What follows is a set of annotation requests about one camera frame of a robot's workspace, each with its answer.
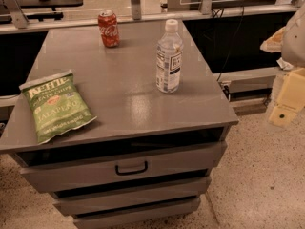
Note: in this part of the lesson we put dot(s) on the green jalapeno chip bag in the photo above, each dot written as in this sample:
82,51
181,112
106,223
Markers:
57,107

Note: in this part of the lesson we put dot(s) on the grey metal railing frame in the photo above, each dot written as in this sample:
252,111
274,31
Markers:
137,11

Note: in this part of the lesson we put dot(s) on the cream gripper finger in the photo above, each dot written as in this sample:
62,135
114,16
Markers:
273,43
288,97

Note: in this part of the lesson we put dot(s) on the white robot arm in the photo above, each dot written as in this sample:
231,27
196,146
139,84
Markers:
293,42

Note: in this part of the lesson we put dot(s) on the red coke can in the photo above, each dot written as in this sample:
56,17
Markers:
107,23

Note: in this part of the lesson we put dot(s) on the black background table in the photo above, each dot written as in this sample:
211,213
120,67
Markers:
50,5

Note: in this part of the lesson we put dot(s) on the white packet on ledge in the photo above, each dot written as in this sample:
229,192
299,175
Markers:
285,66

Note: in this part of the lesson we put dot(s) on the clear plastic water bottle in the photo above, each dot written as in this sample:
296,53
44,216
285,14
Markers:
169,58

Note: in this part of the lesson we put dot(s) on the black drawer handle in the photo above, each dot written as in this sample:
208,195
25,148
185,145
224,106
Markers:
131,170

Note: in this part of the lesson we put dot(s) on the grey drawer cabinet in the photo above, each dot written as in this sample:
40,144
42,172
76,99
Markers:
180,135

